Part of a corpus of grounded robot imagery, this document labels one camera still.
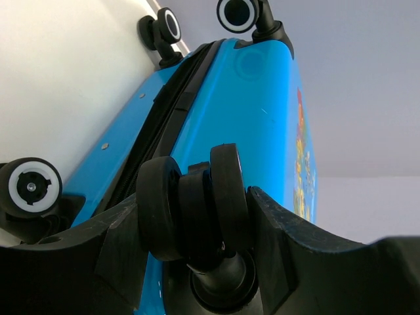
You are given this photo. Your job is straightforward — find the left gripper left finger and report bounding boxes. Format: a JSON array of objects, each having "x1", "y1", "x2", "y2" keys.
[{"x1": 1, "y1": 196, "x2": 148, "y2": 314}]

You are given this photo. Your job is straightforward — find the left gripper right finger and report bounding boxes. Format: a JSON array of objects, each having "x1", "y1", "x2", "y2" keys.
[{"x1": 247, "y1": 187, "x2": 419, "y2": 314}]

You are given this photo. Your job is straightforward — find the blue hard-shell suitcase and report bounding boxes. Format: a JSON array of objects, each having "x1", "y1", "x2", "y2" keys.
[{"x1": 1, "y1": 1, "x2": 317, "y2": 314}]

